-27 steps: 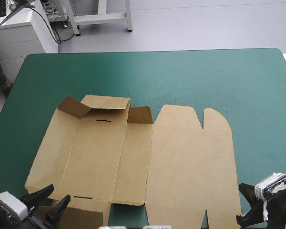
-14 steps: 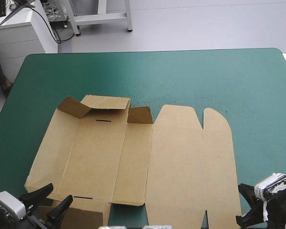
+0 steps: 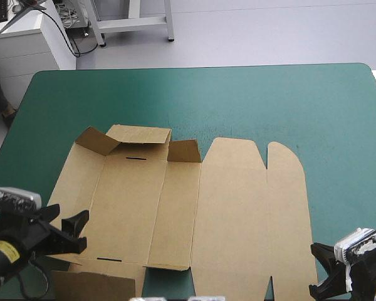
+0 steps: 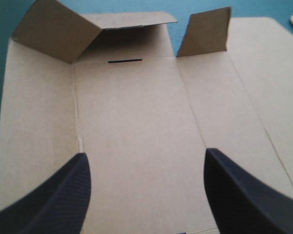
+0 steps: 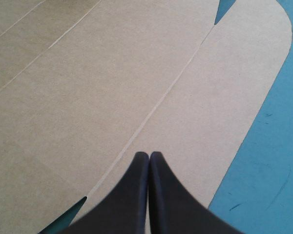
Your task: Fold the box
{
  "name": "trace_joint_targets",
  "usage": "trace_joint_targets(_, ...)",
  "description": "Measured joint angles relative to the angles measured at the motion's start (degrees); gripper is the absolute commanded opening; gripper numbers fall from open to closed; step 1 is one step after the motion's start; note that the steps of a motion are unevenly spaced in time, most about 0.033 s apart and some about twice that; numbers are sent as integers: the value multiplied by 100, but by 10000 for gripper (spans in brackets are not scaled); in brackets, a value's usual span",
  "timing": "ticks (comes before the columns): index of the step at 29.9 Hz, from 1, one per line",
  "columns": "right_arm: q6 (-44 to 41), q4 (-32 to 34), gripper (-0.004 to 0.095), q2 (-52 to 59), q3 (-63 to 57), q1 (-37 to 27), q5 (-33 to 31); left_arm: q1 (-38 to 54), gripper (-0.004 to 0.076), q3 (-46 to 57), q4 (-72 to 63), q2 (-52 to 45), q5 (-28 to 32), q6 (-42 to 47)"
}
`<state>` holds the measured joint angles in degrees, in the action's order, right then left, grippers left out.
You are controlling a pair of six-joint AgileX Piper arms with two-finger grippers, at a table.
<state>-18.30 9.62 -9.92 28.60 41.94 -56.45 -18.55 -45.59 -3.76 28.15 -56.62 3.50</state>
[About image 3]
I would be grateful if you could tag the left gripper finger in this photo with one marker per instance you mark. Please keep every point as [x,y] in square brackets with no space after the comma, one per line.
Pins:
[48,213]
[73,232]

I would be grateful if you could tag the white metal table frame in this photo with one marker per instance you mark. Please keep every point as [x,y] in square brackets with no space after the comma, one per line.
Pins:
[134,22]

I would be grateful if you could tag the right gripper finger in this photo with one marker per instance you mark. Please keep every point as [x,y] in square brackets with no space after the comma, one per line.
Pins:
[326,257]
[327,290]

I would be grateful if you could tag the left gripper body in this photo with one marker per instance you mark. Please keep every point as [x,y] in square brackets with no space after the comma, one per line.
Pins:
[22,233]

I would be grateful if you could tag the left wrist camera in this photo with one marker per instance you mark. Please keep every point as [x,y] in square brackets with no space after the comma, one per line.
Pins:
[14,199]

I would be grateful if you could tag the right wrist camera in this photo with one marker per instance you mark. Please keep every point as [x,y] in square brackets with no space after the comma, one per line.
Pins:
[360,244]

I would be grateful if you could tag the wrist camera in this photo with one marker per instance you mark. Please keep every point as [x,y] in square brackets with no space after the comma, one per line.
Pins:
[360,244]
[14,199]

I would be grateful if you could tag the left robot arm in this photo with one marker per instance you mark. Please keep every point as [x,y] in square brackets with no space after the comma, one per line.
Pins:
[1,260]

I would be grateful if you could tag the white cabinet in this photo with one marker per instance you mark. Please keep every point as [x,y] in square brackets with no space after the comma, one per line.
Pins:
[28,50]

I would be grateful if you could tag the brown cardboard box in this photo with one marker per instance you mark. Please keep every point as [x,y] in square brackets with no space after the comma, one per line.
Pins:
[181,213]

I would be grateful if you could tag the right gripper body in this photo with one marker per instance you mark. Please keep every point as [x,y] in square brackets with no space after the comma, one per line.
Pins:
[363,279]

